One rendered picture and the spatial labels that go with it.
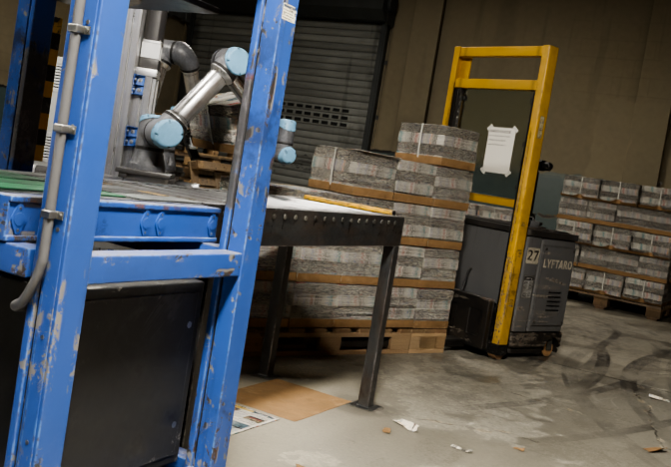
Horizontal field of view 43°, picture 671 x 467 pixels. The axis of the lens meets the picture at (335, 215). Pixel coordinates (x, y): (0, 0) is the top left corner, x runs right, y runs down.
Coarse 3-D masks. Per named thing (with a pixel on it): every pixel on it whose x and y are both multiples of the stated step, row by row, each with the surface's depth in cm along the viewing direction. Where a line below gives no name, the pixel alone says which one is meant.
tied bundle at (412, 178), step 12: (396, 168) 454; (408, 168) 454; (420, 168) 459; (432, 168) 464; (396, 180) 451; (408, 180) 456; (420, 180) 461; (432, 180) 466; (396, 192) 451; (408, 192) 456; (420, 192) 461
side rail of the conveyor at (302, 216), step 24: (288, 216) 268; (312, 216) 281; (336, 216) 297; (360, 216) 313; (384, 216) 332; (264, 240) 258; (288, 240) 271; (312, 240) 284; (336, 240) 300; (360, 240) 317; (384, 240) 335
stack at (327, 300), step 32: (288, 192) 405; (320, 192) 418; (416, 224) 464; (320, 256) 423; (352, 256) 437; (416, 256) 468; (256, 288) 403; (288, 288) 415; (320, 288) 426; (352, 288) 441; (416, 288) 471; (256, 352) 407; (288, 352) 419; (320, 352) 432; (352, 352) 447; (384, 352) 462
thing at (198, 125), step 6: (216, 96) 414; (222, 96) 413; (228, 96) 412; (234, 96) 411; (210, 102) 402; (204, 108) 400; (198, 114) 405; (204, 114) 402; (192, 120) 412; (198, 120) 408; (204, 120) 403; (192, 126) 412; (198, 126) 408; (204, 126) 404; (192, 132) 414; (198, 132) 409; (204, 132) 405; (198, 138) 412; (204, 138) 408
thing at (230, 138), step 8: (216, 104) 393; (224, 104) 388; (232, 104) 386; (240, 104) 387; (216, 112) 394; (224, 112) 388; (232, 112) 384; (216, 120) 395; (224, 120) 390; (232, 120) 385; (216, 128) 396; (224, 128) 392; (232, 128) 387; (216, 136) 398; (224, 136) 393; (232, 136) 387; (232, 144) 390
